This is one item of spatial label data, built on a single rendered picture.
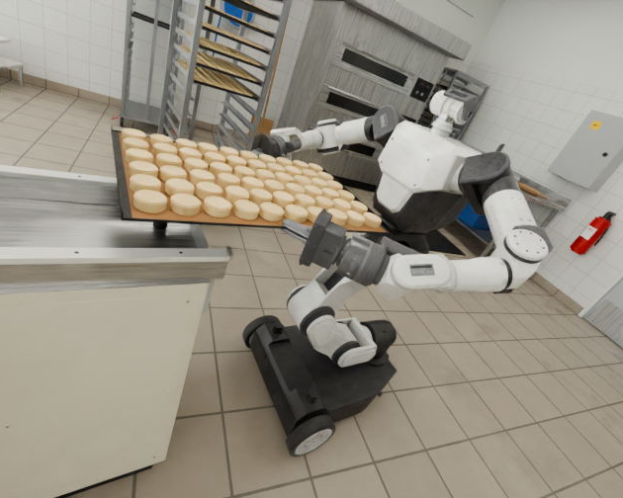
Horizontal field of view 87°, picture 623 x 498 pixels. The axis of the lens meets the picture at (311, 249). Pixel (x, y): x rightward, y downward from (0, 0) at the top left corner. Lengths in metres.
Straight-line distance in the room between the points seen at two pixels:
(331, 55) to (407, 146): 3.04
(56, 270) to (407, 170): 0.87
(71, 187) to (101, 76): 4.00
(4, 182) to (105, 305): 0.35
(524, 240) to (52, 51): 4.76
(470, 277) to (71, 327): 0.75
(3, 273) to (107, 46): 4.25
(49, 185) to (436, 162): 0.94
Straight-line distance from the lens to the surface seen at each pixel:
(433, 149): 1.01
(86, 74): 4.90
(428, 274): 0.64
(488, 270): 0.72
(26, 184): 0.92
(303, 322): 1.17
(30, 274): 0.68
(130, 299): 0.71
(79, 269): 0.67
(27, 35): 4.97
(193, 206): 0.60
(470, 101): 1.05
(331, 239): 0.63
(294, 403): 1.39
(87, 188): 0.92
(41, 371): 0.84
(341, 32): 4.05
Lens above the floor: 1.30
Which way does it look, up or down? 29 degrees down
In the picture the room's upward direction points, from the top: 23 degrees clockwise
